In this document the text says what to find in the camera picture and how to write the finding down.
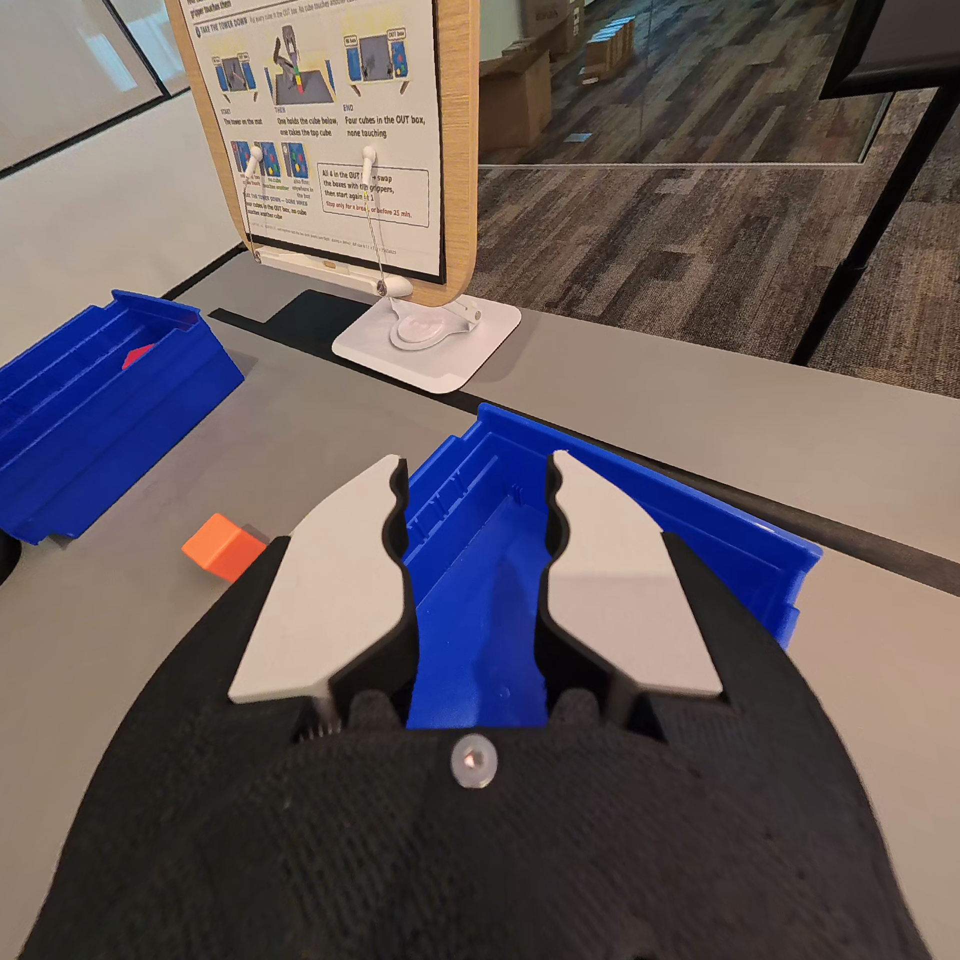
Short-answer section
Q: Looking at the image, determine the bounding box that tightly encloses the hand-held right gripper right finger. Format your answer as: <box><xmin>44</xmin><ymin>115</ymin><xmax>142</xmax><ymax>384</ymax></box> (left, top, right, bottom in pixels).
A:
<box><xmin>536</xmin><ymin>450</ymin><xmax>725</xmax><ymax>732</ymax></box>

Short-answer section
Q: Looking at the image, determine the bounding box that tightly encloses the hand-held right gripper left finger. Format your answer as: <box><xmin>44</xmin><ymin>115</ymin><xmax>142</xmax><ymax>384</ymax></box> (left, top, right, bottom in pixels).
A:
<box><xmin>227</xmin><ymin>453</ymin><xmax>420</xmax><ymax>732</ymax></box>

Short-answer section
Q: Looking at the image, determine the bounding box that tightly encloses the orange cube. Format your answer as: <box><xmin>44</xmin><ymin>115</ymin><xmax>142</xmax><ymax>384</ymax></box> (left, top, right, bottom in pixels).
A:
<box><xmin>181</xmin><ymin>513</ymin><xmax>269</xmax><ymax>584</ymax></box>

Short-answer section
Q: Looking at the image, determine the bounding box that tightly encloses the blue plastic bin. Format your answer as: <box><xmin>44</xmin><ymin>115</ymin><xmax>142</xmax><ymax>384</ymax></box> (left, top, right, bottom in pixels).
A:
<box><xmin>0</xmin><ymin>290</ymin><xmax>246</xmax><ymax>545</ymax></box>
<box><xmin>405</xmin><ymin>402</ymin><xmax>824</xmax><ymax>730</ymax></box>

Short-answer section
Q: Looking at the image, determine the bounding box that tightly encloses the instruction board on white stand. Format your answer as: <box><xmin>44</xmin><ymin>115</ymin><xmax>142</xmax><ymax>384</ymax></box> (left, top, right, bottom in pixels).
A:
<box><xmin>165</xmin><ymin>0</ymin><xmax>481</xmax><ymax>309</ymax></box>

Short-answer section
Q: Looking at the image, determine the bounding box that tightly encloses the pile of cardboard boxes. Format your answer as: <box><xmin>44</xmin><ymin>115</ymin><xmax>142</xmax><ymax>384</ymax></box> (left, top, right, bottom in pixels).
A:
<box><xmin>480</xmin><ymin>0</ymin><xmax>579</xmax><ymax>147</ymax></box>

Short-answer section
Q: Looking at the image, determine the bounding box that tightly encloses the printed instruction board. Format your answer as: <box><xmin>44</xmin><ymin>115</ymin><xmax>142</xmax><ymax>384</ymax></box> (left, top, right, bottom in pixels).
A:
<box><xmin>183</xmin><ymin>0</ymin><xmax>447</xmax><ymax>285</ymax></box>

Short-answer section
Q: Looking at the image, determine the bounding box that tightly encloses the row of small cardboard boxes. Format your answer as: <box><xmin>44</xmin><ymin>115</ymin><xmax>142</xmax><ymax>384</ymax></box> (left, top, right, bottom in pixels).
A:
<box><xmin>581</xmin><ymin>18</ymin><xmax>637</xmax><ymax>85</ymax></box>

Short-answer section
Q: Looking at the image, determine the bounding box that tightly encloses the black framed screen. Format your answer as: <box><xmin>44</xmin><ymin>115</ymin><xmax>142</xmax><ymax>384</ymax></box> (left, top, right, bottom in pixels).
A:
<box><xmin>817</xmin><ymin>0</ymin><xmax>960</xmax><ymax>102</ymax></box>

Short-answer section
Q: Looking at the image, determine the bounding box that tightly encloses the black easel frame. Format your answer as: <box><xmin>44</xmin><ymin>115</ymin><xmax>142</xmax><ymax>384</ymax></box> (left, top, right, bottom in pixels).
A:
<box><xmin>791</xmin><ymin>75</ymin><xmax>960</xmax><ymax>369</ymax></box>

